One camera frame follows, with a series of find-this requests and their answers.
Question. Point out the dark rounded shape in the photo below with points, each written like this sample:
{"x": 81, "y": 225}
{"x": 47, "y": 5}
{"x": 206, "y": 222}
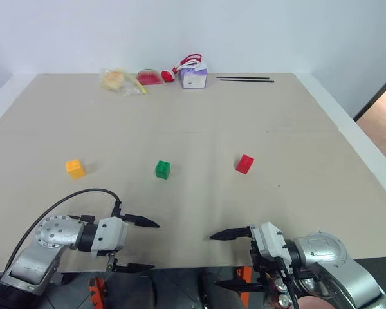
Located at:
{"x": 220, "y": 294}
{"x": 132, "y": 289}

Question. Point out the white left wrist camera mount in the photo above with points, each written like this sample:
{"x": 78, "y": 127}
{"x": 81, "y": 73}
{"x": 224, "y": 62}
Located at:
{"x": 111, "y": 236}

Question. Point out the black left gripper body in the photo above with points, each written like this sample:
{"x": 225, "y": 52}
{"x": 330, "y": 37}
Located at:
{"x": 110, "y": 257}

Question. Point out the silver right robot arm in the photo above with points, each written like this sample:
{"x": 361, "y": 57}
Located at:
{"x": 328, "y": 257}

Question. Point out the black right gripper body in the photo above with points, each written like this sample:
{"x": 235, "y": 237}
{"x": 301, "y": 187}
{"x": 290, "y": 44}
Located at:
{"x": 256, "y": 257}

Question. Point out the yellow toy building block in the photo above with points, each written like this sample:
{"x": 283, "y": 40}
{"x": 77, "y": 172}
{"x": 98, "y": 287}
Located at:
{"x": 74, "y": 168}

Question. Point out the small red round object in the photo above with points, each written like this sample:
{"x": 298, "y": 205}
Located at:
{"x": 168, "y": 75}

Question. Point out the purple and white box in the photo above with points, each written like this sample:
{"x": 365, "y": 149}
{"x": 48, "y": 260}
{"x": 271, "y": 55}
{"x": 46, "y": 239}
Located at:
{"x": 193, "y": 78}

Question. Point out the green toy building block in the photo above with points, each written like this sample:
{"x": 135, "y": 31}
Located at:
{"x": 163, "y": 169}

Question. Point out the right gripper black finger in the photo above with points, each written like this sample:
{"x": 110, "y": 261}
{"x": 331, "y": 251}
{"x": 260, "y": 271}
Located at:
{"x": 241, "y": 284}
{"x": 230, "y": 234}

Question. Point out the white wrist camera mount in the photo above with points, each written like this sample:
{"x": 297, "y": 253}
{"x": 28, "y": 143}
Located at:
{"x": 271, "y": 241}
{"x": 111, "y": 236}

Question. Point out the orange and black stand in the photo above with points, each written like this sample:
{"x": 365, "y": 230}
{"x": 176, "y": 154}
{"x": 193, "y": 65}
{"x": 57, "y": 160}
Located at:
{"x": 244, "y": 273}
{"x": 96, "y": 289}

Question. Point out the black chopstick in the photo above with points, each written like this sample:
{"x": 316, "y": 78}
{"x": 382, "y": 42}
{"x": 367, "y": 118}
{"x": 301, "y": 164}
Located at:
{"x": 247, "y": 80}
{"x": 242, "y": 77}

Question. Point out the yellow strip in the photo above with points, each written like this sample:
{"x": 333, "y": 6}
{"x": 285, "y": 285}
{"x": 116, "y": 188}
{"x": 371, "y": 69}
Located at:
{"x": 138, "y": 84}

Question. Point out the bread in clear plastic bag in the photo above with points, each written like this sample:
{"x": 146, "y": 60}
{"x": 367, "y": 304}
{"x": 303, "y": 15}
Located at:
{"x": 113, "y": 80}

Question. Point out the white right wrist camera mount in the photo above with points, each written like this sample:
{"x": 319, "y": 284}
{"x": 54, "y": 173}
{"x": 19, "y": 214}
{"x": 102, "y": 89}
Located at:
{"x": 271, "y": 241}

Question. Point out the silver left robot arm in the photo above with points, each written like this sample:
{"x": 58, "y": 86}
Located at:
{"x": 48, "y": 236}

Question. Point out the silver drink can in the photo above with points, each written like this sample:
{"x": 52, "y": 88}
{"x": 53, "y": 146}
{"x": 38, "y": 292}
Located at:
{"x": 281, "y": 284}
{"x": 284, "y": 300}

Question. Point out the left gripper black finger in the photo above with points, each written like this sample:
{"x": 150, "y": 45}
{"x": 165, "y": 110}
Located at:
{"x": 133, "y": 267}
{"x": 141, "y": 220}

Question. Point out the red fruit in clear bag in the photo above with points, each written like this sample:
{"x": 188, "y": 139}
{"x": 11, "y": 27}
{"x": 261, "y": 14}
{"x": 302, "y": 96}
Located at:
{"x": 149, "y": 77}

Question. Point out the red toy building block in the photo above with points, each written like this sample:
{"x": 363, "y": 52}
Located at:
{"x": 244, "y": 163}

